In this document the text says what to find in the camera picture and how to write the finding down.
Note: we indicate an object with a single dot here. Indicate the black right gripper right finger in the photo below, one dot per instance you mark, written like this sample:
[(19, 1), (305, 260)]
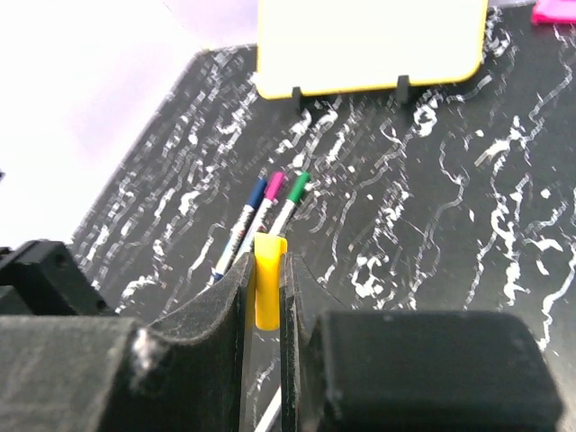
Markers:
[(406, 370)]

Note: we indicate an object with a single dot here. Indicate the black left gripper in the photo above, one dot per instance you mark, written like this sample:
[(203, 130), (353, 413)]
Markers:
[(42, 278)]

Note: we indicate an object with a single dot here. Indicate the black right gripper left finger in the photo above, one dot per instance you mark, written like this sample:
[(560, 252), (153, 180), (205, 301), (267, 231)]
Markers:
[(185, 372)]

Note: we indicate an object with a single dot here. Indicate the yellow pen cap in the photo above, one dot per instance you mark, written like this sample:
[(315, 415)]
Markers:
[(269, 251)]

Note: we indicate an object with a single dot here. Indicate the green whiteboard pen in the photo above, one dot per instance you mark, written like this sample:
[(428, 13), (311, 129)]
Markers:
[(283, 218)]

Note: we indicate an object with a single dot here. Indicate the purple whiteboard pen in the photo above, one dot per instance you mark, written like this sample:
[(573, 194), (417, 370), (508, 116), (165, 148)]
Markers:
[(256, 225)]

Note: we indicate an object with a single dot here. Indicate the yellow whiteboard pen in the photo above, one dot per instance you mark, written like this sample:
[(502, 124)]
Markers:
[(272, 413)]

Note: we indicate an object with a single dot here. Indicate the green pen cap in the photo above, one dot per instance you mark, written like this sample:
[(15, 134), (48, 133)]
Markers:
[(298, 187)]

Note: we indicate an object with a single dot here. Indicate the purple pen cap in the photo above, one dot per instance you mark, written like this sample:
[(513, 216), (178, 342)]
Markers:
[(274, 185)]

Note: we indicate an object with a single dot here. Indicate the small framed whiteboard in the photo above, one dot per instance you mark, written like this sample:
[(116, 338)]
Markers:
[(329, 47)]

